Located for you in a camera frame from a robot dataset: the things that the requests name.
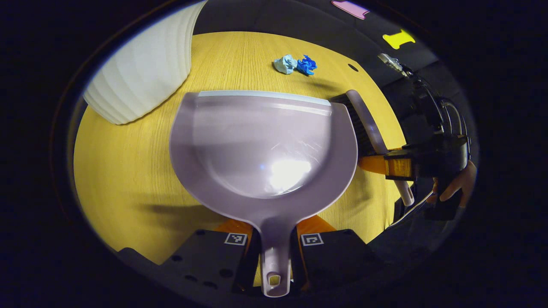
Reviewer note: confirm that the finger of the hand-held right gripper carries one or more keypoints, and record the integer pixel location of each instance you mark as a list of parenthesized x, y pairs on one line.
[(398, 167)]

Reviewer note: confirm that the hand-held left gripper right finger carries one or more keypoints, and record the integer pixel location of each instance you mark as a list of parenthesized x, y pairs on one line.
[(299, 265)]

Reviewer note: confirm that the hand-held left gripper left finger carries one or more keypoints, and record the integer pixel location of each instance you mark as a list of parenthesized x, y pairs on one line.
[(246, 261)]

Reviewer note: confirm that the small pale pink broom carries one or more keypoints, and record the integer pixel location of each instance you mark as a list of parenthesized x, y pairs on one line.
[(368, 124)]

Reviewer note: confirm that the pale pink dustpan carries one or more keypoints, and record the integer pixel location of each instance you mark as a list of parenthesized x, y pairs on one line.
[(257, 141)]

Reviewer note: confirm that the dark blue paper ball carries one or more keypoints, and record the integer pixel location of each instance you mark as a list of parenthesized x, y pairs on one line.
[(306, 65)]

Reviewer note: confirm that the light blue paper ball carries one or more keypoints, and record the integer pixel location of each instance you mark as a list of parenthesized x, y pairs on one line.
[(285, 64)]

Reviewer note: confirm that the white ribbed garbage bin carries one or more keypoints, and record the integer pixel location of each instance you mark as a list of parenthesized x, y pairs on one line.
[(145, 72)]

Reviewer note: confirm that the yellow wooden desktop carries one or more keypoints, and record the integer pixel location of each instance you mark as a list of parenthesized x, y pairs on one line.
[(128, 171)]

